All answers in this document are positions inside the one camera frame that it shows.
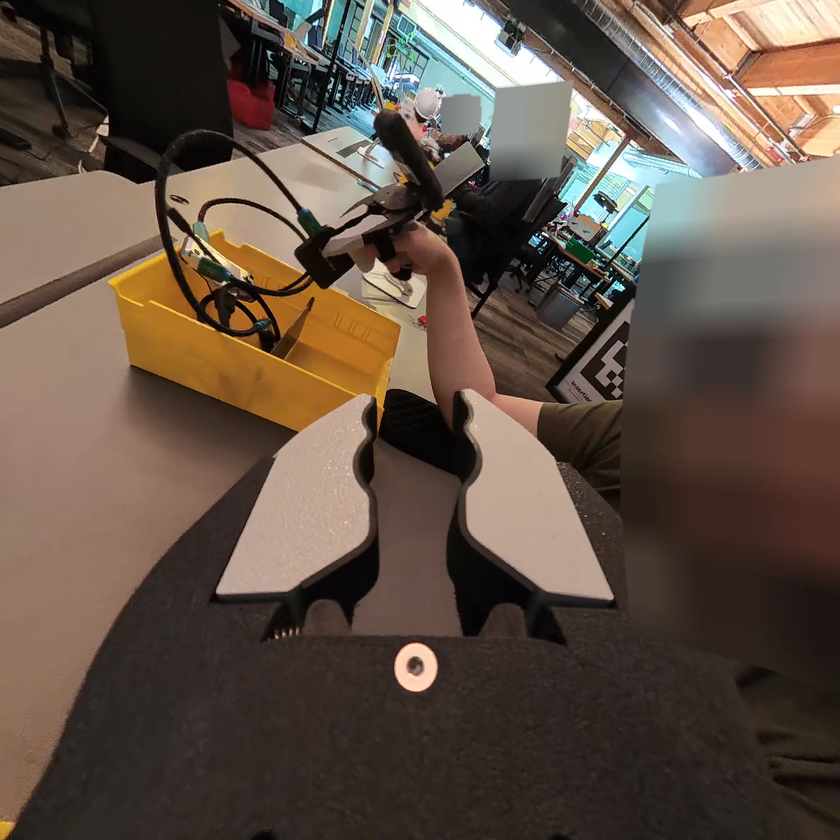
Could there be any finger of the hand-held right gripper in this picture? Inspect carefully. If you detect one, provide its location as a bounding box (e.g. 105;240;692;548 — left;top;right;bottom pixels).
340;185;421;221
322;218;403;259

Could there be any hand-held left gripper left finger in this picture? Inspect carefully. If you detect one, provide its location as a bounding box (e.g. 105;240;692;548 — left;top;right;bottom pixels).
215;394;382;605

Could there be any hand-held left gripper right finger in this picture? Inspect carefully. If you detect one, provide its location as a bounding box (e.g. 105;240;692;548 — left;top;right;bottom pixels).
451;388;616;609

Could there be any black adapter hub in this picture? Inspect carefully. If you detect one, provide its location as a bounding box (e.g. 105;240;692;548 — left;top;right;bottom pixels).
294;225;361;291

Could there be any thin braided black cable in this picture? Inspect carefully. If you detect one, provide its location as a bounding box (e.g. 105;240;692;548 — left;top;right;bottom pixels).
167;196;317;298

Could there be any silver adapter hub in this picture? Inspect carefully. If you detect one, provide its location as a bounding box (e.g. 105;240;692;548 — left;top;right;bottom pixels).
179;235;255;287

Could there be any yellow plastic bin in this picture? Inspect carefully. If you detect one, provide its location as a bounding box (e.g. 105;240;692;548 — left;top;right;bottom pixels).
107;227;403;435

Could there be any braided black hdmi cable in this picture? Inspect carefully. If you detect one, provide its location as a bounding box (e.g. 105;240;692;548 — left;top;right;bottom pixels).
154;129;324;337

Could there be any person's right forearm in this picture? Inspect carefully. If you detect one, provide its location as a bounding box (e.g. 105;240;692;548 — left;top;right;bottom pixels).
410;259;547;431

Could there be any white sign stand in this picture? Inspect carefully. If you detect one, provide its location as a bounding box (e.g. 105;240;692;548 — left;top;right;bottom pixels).
363;268;429;311

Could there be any black bin divider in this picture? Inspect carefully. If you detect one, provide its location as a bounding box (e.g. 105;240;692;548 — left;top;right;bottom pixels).
271;297;317;362

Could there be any black office chair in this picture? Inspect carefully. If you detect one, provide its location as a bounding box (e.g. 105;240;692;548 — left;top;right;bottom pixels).
458;176;569;320

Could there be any black white tag sign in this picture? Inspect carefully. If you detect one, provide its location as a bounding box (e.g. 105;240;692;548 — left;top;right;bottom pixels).
546;297;636;406

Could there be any grey trash bin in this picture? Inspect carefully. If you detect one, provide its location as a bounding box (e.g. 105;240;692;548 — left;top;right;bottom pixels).
535;281;593;332

